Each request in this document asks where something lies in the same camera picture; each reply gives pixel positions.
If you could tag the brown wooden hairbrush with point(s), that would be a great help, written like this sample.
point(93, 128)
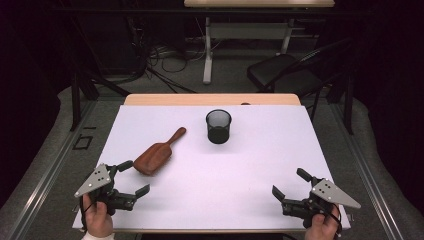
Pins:
point(155, 156)

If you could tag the person's right hand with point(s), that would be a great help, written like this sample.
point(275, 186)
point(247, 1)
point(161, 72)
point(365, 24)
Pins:
point(321, 228)

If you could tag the black metal stand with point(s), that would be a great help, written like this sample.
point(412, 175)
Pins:
point(76, 100)
point(348, 100)

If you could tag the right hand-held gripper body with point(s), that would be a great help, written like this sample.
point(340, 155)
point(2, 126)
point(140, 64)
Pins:
point(328, 193)

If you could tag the black mesh cup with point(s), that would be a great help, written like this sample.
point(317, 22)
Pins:
point(218, 135)

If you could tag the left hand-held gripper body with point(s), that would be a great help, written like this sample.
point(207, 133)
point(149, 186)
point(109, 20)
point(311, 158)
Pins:
point(96, 180)

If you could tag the grey metal floor rail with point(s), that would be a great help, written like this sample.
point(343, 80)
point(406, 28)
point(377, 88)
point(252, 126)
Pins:
point(366, 180)
point(46, 186)

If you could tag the person's left hand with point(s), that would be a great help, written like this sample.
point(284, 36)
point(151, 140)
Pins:
point(98, 221)

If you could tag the wooden table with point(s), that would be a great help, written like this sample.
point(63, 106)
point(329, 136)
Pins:
point(200, 99)

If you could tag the white board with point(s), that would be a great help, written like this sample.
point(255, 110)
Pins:
point(216, 186)

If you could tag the white-framed desk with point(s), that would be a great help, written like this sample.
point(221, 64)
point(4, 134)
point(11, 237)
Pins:
point(207, 50)

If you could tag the black folding chair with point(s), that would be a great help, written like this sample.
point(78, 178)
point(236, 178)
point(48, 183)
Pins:
point(276, 68)

